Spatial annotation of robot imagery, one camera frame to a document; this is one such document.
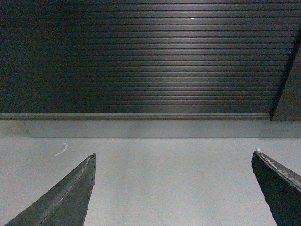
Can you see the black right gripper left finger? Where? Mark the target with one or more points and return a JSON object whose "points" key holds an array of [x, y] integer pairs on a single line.
{"points": [[66, 203]]}

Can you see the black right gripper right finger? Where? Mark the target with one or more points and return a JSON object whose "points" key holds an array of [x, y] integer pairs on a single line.
{"points": [[281, 188]]}

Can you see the black checkout counter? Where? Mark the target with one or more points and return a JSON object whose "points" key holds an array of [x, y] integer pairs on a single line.
{"points": [[150, 68]]}

